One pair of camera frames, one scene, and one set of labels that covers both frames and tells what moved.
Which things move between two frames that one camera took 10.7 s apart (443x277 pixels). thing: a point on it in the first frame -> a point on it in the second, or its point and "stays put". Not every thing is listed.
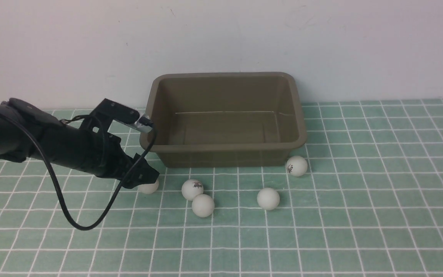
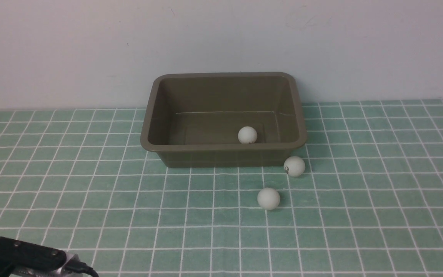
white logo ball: x=296 y=166 stays put
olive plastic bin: x=225 y=119 stays put
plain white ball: x=149 y=188 -> x=247 y=135
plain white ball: x=268 y=199 stays put
